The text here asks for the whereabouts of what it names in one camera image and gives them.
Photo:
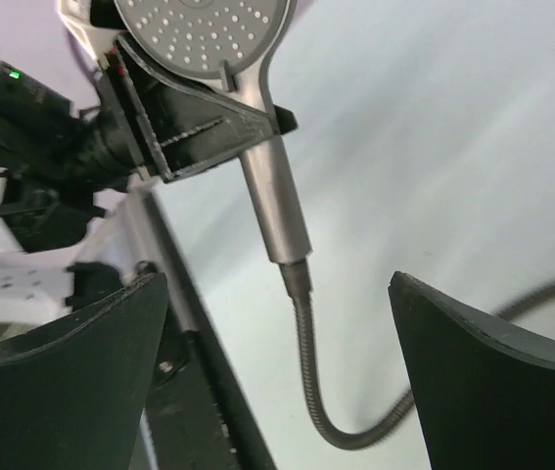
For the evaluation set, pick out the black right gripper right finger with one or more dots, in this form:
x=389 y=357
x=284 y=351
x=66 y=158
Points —
x=484 y=388

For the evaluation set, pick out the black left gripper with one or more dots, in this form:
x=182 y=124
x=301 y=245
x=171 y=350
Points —
x=158 y=124

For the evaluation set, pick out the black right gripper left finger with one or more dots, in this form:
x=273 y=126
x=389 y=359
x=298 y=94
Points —
x=72 y=391

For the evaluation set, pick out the grey shower head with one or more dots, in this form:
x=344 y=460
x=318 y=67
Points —
x=228 y=46

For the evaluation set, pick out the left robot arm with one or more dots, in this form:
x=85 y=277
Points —
x=54 y=159

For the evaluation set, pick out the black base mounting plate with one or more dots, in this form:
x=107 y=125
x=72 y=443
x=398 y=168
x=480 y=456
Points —
x=197 y=414

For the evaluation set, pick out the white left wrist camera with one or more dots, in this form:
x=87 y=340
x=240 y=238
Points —
x=94 y=25

